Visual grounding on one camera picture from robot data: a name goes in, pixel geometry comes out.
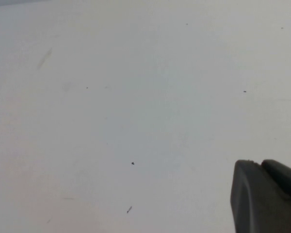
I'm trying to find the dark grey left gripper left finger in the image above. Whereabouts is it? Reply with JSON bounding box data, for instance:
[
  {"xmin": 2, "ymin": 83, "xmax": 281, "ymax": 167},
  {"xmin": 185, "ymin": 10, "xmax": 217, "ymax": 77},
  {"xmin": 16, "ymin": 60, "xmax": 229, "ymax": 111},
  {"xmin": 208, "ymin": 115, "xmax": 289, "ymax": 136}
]
[{"xmin": 230, "ymin": 159, "xmax": 291, "ymax": 233}]

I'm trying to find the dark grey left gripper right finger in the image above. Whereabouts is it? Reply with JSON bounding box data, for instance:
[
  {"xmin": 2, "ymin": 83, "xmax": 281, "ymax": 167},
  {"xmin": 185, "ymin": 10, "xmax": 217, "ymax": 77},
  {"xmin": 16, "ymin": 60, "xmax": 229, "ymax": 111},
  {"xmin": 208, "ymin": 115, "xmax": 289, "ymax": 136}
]
[{"xmin": 260, "ymin": 159, "xmax": 291, "ymax": 202}]

